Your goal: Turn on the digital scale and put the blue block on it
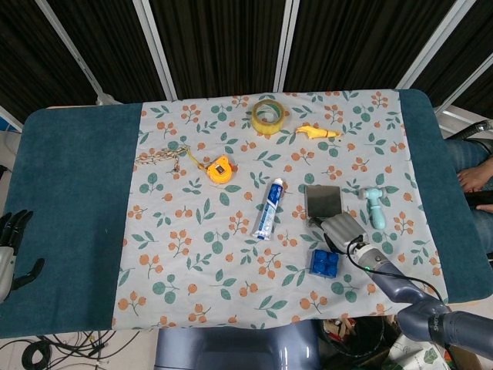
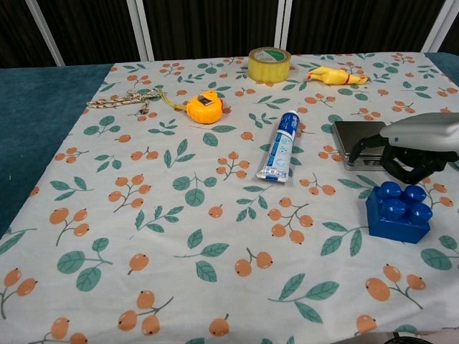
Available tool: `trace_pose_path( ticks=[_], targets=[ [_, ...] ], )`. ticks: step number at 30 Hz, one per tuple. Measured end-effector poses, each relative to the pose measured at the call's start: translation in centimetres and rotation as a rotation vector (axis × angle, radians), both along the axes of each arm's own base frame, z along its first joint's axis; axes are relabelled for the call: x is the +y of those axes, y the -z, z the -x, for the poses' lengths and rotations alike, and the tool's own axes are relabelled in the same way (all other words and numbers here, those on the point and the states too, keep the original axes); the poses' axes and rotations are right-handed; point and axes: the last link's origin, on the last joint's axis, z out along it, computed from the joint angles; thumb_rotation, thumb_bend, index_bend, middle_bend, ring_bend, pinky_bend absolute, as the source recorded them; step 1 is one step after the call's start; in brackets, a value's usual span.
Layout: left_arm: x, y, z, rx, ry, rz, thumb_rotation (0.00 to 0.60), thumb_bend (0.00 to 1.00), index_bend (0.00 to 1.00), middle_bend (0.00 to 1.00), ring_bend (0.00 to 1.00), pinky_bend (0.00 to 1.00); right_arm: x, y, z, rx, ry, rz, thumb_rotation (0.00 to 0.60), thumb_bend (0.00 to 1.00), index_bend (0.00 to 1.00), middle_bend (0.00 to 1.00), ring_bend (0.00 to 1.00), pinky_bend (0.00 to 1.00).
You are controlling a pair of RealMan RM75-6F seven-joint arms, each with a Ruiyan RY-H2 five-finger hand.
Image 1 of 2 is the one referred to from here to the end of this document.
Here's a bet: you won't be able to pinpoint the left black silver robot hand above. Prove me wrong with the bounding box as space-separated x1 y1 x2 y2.
0 209 45 304

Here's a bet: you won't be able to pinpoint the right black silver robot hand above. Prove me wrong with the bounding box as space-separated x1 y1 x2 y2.
307 214 369 252

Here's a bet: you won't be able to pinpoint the silver digital scale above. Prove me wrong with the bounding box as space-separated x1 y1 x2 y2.
304 183 344 228

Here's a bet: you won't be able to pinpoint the blue toy building block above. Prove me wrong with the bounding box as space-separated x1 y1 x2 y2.
310 248 340 278

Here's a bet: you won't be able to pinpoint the bystander's bare hand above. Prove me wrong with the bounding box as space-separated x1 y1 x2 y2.
457 157 493 193

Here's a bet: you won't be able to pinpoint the teal massage hammer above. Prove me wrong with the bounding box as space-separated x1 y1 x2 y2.
358 187 389 231

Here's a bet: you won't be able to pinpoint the blue white toothpaste tube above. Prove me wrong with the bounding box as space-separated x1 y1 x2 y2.
250 177 285 242

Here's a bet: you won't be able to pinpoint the yellow rubber chicken toy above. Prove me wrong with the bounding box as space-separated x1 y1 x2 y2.
295 123 343 140

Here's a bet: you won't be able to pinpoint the teal velvet table cover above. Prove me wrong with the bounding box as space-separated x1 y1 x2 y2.
0 89 493 340

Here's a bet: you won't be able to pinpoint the black bin with wood pieces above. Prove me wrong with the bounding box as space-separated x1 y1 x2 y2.
319 314 400 370

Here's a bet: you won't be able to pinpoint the floral leaf berry tablecloth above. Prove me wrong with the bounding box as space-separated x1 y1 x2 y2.
111 89 450 331

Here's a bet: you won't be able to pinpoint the orange tape measure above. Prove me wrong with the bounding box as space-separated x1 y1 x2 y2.
187 148 239 184

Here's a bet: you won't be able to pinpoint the yellow packing tape roll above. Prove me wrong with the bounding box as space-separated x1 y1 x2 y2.
251 99 286 135

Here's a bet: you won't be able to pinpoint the bystander's jeans leg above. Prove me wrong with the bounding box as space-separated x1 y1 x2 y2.
444 138 493 255

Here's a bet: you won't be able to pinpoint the leaf print paper bag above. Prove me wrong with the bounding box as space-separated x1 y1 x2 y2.
387 333 450 370

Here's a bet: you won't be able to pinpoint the blue-grey robot torso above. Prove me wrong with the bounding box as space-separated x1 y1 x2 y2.
155 320 321 370

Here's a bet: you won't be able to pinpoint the black curved chair armrest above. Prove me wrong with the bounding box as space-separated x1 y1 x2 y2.
456 119 493 140

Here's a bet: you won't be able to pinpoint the black pleated curtain panel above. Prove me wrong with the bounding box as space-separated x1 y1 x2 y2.
411 0 493 119
49 0 166 103
0 0 101 123
149 0 288 99
283 0 459 93

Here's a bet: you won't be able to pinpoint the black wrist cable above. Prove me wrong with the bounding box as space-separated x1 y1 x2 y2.
346 235 444 302

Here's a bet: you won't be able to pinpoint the black floor cables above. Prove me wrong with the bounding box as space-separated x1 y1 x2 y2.
18 330 155 370

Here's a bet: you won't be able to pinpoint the beige braided rope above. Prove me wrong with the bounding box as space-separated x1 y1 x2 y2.
135 145 189 174

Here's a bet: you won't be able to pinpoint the white partition frame pole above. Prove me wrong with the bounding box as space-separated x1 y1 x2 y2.
36 0 115 106
132 0 178 100
396 0 469 90
434 49 493 113
271 0 301 93

